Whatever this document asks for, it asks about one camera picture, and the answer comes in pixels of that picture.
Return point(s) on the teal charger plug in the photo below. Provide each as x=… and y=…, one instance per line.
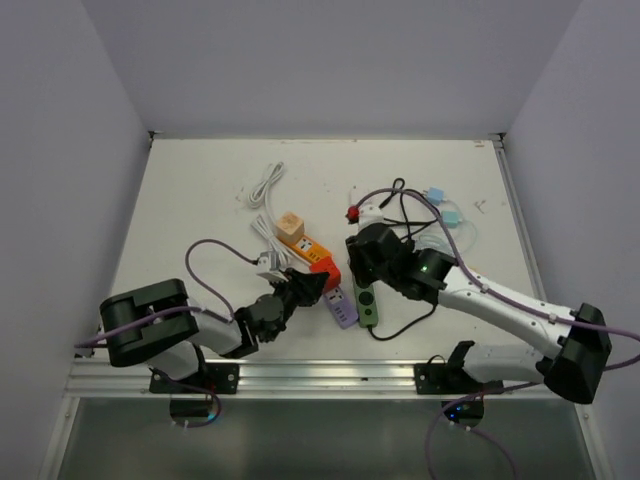
x=451, y=218

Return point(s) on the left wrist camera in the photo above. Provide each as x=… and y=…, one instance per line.
x=268, y=267

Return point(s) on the aluminium rail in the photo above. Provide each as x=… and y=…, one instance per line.
x=323, y=379

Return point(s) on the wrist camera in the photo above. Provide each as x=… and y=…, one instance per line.
x=364, y=215
x=268, y=267

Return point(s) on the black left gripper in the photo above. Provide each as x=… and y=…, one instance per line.
x=307, y=288

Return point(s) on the green power strip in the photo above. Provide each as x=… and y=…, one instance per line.
x=366, y=305

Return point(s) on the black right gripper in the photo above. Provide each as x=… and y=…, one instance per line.
x=361, y=276

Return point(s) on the blue charger plug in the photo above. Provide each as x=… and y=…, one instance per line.
x=434, y=196

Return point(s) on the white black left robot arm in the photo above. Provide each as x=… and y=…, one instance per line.
x=161, y=327

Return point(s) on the red cube socket adapter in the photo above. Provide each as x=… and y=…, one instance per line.
x=327, y=265

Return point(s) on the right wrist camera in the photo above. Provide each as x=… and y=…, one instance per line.
x=364, y=215

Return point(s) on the beige cube socket adapter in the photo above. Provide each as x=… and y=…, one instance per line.
x=290, y=228

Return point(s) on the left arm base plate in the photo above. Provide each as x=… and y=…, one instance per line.
x=217, y=378

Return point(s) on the purple socket adapter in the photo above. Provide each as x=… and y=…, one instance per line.
x=341, y=308

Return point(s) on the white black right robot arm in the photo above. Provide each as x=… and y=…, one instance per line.
x=566, y=350

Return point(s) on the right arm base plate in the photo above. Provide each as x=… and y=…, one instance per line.
x=437, y=377

